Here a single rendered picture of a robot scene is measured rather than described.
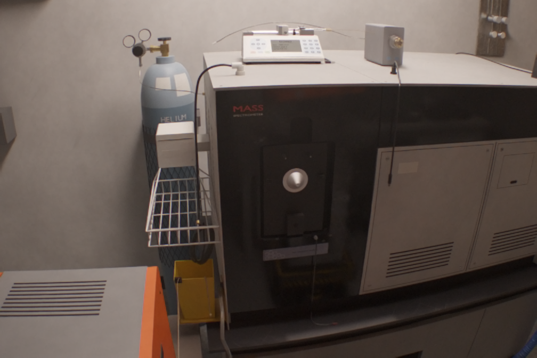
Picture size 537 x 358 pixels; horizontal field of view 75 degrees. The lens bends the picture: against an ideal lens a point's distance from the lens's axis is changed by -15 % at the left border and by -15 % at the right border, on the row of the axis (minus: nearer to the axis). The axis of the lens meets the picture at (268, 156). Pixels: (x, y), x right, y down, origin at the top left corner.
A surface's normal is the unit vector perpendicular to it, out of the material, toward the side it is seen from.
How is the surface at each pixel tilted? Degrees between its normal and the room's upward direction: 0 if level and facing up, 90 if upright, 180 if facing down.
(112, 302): 0
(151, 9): 90
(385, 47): 90
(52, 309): 0
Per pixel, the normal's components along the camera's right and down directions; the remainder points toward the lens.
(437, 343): 0.18, 0.36
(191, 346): 0.00, -0.93
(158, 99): -0.06, 0.29
